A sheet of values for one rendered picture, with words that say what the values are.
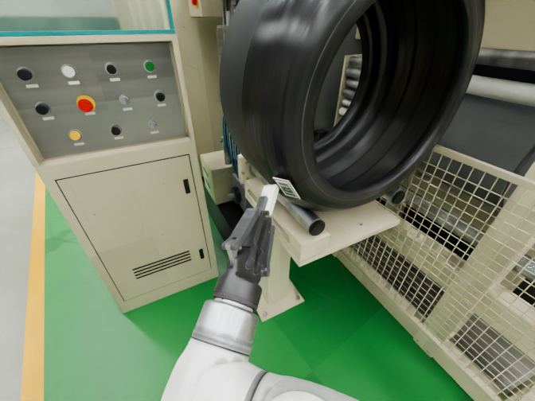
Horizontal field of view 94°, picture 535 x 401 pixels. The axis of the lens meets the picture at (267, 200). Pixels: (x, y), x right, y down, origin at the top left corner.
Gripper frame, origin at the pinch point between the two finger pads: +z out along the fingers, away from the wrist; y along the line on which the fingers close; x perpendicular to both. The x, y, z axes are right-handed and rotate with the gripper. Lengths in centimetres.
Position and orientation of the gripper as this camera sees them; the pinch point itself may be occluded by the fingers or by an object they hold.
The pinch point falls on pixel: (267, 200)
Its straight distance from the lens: 50.0
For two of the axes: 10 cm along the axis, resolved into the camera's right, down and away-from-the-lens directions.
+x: 8.6, -0.5, -5.2
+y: 4.4, 5.7, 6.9
